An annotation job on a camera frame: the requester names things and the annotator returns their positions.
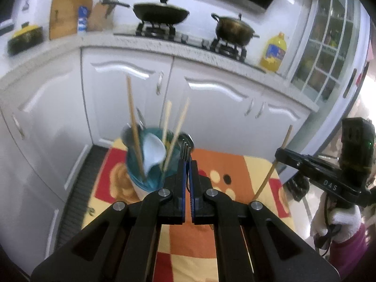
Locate black gas stove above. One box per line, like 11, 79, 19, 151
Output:
113, 22, 266, 72

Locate wooden knife block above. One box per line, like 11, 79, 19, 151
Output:
87, 1, 114, 32

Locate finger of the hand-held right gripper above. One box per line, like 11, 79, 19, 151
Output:
275, 148, 368, 196

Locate speckled kitchen counter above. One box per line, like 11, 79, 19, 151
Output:
0, 31, 319, 112

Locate wooden cutting board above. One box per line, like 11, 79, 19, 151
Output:
48, 0, 94, 41

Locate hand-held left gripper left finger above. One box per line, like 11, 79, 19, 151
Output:
31, 159, 188, 282

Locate black wok lid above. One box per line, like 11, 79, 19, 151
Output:
133, 0, 188, 14

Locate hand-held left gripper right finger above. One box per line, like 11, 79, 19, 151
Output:
189, 159, 341, 282

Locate black trash bag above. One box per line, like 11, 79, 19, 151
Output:
286, 176, 310, 202

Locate white cabinet door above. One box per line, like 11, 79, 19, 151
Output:
0, 54, 96, 202
80, 48, 174, 149
164, 57, 266, 161
255, 95, 312, 180
0, 114, 67, 271

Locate person's right hand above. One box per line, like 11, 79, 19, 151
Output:
311, 204, 362, 244

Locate glass pane window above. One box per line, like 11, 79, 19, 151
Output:
286, 0, 366, 105

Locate black wok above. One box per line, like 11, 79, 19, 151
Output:
102, 0, 190, 25

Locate black cable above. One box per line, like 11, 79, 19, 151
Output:
314, 194, 341, 257

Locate blue white packet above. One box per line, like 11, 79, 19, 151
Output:
77, 6, 89, 34

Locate yellow oil bottle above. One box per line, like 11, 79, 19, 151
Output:
259, 32, 287, 72

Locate person's right forearm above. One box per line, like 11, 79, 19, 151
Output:
330, 223, 372, 277

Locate bronze pot lid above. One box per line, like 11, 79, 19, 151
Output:
219, 13, 255, 28

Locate checkered orange yellow mat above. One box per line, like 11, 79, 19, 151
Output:
81, 137, 294, 282

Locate bronze cooking pot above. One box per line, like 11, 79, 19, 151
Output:
211, 13, 260, 44

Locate metal fork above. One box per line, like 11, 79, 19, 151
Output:
179, 140, 192, 193

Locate floral utensil holder cup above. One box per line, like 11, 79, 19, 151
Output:
126, 127, 196, 201

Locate black casserole yellow lid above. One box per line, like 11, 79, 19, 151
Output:
7, 22, 44, 56

